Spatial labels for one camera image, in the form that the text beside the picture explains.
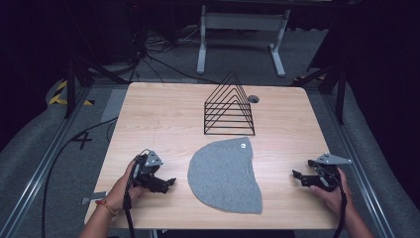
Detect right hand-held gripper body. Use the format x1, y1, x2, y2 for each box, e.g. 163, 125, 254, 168
301, 152, 353, 193

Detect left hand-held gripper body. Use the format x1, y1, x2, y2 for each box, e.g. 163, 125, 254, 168
133, 149, 166, 193

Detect person's right hand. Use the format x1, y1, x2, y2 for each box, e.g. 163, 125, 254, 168
309, 166, 357, 218

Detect person's left hand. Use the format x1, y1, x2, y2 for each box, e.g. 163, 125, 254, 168
104, 160, 151, 213

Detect grey knit hat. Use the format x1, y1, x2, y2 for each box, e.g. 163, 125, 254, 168
186, 136, 263, 215

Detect black metal stand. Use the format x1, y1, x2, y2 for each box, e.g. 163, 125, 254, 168
289, 61, 349, 126
63, 54, 131, 120

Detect grey metal floor rail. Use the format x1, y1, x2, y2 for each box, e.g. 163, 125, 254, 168
0, 86, 94, 238
321, 92, 397, 238

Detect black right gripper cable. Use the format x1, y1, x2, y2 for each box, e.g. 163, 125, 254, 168
313, 164, 349, 238

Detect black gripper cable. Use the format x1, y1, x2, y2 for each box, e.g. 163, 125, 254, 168
313, 164, 349, 238
122, 148, 153, 238

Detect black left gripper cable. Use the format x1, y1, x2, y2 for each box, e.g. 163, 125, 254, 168
122, 148, 153, 238

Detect red orange bracelet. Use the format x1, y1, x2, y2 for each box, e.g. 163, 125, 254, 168
95, 198, 118, 218

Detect black wire triangle rack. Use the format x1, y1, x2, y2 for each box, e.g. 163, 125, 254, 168
203, 70, 257, 137

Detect black floor cable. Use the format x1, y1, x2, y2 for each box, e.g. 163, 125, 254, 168
41, 116, 119, 238

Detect bundle of black floor cables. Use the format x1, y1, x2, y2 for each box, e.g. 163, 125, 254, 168
127, 24, 219, 85

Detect white metal desk frame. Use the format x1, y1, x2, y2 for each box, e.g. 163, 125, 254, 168
196, 4, 292, 78

